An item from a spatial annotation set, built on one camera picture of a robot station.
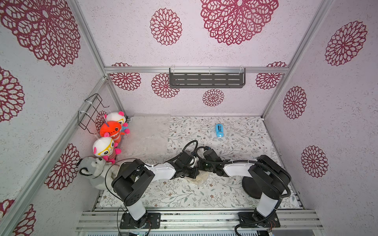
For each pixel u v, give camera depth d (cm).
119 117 95
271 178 47
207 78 99
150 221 73
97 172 75
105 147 80
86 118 76
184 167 71
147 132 114
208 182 87
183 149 74
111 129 88
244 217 74
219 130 109
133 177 52
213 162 73
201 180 85
